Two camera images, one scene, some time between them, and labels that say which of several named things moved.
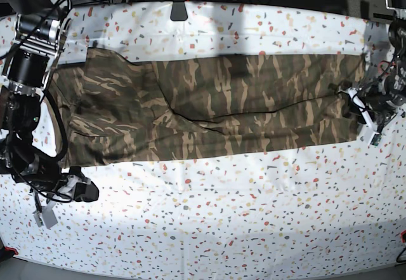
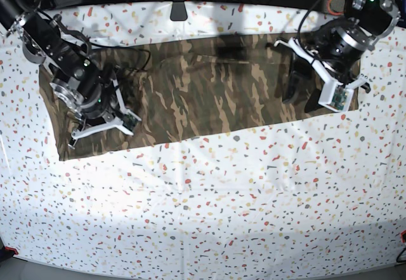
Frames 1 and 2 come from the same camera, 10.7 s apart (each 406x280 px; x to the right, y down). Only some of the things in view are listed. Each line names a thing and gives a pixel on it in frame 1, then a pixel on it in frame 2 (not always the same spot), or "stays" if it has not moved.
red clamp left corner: x=13 y=249 stays
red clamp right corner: x=403 y=236 stays
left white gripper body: x=68 y=188 to x=103 y=126
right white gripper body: x=353 y=92 to x=333 y=94
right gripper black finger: x=350 y=110 to x=301 y=75
